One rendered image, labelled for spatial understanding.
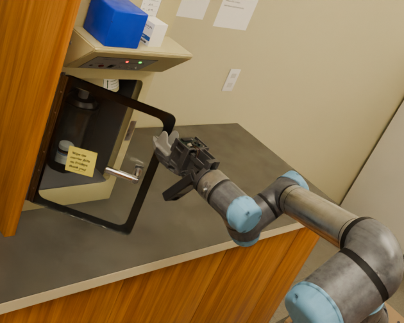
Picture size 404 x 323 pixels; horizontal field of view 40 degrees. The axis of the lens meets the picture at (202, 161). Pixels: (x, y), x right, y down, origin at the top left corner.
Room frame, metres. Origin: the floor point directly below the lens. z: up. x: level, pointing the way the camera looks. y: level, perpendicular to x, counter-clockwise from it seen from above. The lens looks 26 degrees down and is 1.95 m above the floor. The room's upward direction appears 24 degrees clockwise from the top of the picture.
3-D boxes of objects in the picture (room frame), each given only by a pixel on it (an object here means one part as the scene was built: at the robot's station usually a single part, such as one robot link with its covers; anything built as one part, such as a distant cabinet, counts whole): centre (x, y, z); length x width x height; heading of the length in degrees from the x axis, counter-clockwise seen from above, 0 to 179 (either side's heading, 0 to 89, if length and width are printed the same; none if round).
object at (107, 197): (1.29, 0.25, 1.19); 0.30 x 0.01 x 0.40; 97
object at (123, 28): (1.30, 0.32, 1.55); 0.10 x 0.10 x 0.09; 53
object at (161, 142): (1.26, 0.11, 1.33); 0.09 x 0.03 x 0.06; 53
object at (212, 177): (1.15, -0.05, 1.33); 0.08 x 0.05 x 0.08; 143
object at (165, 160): (1.22, 0.08, 1.31); 0.09 x 0.05 x 0.02; 53
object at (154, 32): (1.39, 0.25, 1.54); 0.05 x 0.05 x 0.06; 61
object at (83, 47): (1.36, 0.28, 1.46); 0.32 x 0.12 x 0.10; 143
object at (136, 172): (1.27, 0.18, 1.20); 0.10 x 0.05 x 0.03; 97
